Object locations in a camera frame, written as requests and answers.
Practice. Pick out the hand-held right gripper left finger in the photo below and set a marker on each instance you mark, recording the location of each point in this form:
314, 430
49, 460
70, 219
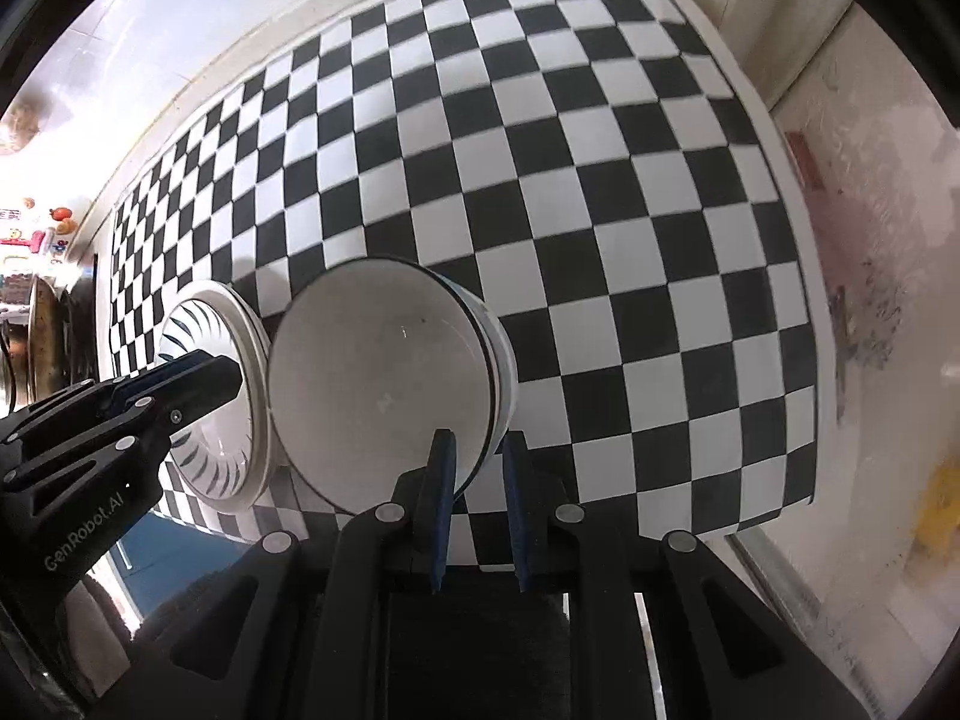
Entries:
442, 510

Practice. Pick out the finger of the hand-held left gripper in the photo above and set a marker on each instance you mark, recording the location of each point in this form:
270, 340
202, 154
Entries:
180, 390

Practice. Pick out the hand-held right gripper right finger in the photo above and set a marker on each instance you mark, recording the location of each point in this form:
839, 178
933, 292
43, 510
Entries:
517, 510

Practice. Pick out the white ridged striped plate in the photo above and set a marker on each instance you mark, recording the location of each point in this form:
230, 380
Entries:
217, 457

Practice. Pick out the white bowl with dark lines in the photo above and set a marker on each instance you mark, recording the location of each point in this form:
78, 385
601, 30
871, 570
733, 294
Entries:
375, 375

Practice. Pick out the blue cabinet door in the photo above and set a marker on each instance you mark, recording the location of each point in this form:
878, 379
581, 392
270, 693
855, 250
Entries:
172, 562

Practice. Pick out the black stovetop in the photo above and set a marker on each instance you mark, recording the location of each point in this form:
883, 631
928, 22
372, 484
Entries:
79, 337

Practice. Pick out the dark metal pan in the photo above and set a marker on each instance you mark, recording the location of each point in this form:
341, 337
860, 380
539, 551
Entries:
41, 337

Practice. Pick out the black white checkered mat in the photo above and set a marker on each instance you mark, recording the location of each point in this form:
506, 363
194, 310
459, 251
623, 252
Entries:
525, 165

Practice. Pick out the colourful wall stickers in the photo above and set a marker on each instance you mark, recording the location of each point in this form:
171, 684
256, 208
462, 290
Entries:
30, 236

